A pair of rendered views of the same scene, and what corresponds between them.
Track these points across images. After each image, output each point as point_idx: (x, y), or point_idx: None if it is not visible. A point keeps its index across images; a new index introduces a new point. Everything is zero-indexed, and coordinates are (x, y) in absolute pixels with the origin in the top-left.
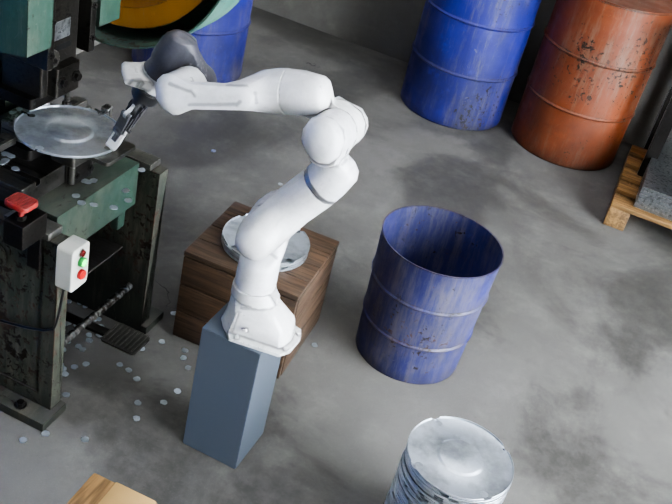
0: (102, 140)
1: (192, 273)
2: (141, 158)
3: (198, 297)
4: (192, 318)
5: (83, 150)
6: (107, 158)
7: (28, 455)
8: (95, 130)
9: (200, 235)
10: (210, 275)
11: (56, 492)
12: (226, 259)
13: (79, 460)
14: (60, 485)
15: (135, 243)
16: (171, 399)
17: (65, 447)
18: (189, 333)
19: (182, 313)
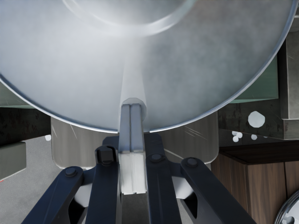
0: (159, 68)
1: (237, 174)
2: (297, 89)
3: (228, 179)
4: (218, 170)
5: (60, 66)
6: (78, 147)
7: (23, 141)
8: (196, 13)
9: (290, 162)
10: (242, 199)
11: (6, 181)
12: (267, 216)
13: (41, 175)
14: (13, 179)
15: (222, 107)
16: (139, 193)
17: (46, 158)
18: (212, 166)
19: (218, 159)
